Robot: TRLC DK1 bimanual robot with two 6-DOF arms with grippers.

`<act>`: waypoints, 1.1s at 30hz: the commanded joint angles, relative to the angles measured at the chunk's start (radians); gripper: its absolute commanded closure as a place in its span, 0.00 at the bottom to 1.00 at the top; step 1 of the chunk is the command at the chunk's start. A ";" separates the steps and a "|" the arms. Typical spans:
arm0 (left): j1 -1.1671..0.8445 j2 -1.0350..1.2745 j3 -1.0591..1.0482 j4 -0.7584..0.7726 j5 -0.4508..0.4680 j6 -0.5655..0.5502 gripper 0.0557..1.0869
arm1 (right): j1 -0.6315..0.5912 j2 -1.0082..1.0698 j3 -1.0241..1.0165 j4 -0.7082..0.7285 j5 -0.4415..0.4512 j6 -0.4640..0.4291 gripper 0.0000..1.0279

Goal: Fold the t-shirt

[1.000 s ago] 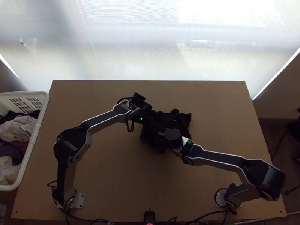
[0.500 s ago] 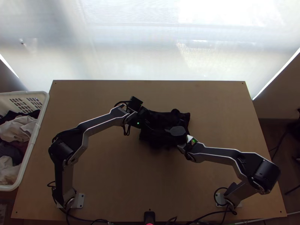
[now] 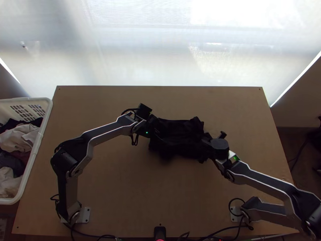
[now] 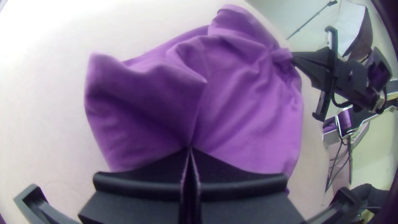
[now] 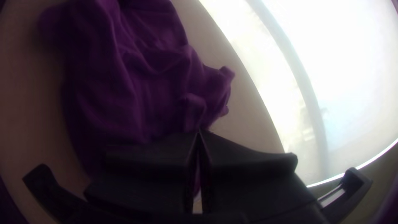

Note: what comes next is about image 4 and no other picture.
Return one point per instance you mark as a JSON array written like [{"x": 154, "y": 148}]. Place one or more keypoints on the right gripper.
[{"x": 351, "y": 81}]

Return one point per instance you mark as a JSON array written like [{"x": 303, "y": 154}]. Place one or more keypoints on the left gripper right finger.
[{"x": 242, "y": 202}]

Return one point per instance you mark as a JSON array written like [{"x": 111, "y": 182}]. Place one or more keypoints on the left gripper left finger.
[{"x": 146, "y": 199}]

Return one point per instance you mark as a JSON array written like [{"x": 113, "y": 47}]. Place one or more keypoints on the dark t-shirt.
[{"x": 224, "y": 102}]

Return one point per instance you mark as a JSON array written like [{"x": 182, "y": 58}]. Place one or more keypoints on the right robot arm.
[{"x": 357, "y": 117}]

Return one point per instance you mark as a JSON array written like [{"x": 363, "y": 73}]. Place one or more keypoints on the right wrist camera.
[{"x": 379, "y": 71}]

